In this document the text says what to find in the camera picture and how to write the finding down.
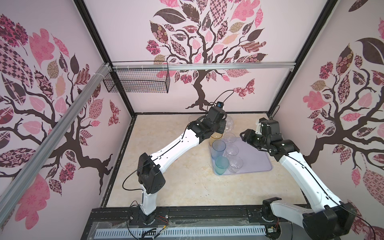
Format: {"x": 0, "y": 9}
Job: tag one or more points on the clear glass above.
{"x": 229, "y": 138}
{"x": 231, "y": 150}
{"x": 236, "y": 163}

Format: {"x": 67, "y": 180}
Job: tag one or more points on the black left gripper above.
{"x": 221, "y": 123}

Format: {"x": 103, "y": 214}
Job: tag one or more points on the amber plastic cup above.
{"x": 214, "y": 137}

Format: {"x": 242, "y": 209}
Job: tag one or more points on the aluminium rail back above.
{"x": 184, "y": 67}

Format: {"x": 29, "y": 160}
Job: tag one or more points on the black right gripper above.
{"x": 248, "y": 135}

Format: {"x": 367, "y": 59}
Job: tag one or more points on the black left corner post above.
{"x": 87, "y": 19}

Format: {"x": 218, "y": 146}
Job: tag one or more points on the teal dimpled plastic cup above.
{"x": 221, "y": 164}

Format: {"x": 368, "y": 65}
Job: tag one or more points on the black wire mesh basket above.
{"x": 138, "y": 77}

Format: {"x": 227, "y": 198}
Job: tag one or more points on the aluminium rail left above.
{"x": 24, "y": 179}

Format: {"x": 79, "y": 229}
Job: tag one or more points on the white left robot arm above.
{"x": 151, "y": 167}

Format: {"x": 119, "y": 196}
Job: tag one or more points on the black corner frame post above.
{"x": 319, "y": 25}

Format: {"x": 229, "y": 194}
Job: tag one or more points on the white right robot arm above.
{"x": 328, "y": 217}

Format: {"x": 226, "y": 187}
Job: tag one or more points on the frosted dimpled clear cup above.
{"x": 229, "y": 124}

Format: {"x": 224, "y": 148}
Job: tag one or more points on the white perforated cable duct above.
{"x": 178, "y": 232}

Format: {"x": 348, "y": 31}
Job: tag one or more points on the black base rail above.
{"x": 252, "y": 213}

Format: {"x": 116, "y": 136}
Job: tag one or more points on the blue ribbed plastic cup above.
{"x": 217, "y": 149}

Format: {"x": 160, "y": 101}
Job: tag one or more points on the aluminium rail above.
{"x": 24, "y": 179}
{"x": 184, "y": 67}

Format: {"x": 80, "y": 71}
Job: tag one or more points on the lilac plastic tray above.
{"x": 254, "y": 161}

